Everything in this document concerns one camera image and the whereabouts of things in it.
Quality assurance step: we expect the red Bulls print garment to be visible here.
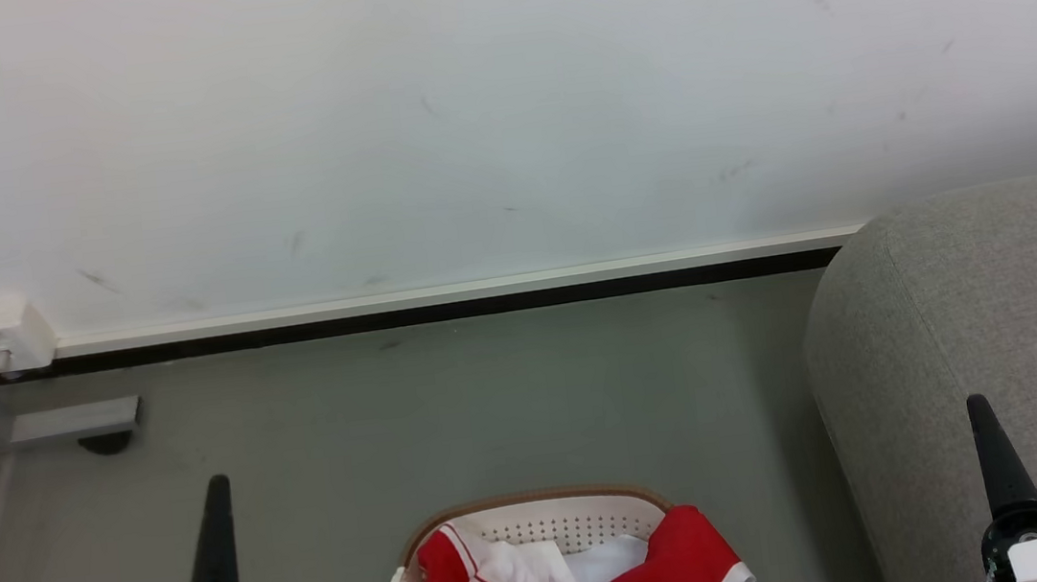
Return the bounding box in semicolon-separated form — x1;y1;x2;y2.
578;498;758;582

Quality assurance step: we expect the white laundry basket brown rim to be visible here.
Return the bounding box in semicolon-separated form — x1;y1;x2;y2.
371;475;704;582

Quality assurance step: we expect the grey fabric sofa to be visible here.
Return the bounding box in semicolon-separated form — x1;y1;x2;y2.
786;172;1037;582

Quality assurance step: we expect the white and black baseboard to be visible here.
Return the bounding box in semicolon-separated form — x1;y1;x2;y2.
0;222;874;385

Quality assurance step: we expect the white wall power box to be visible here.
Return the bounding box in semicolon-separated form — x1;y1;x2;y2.
0;289;61;374

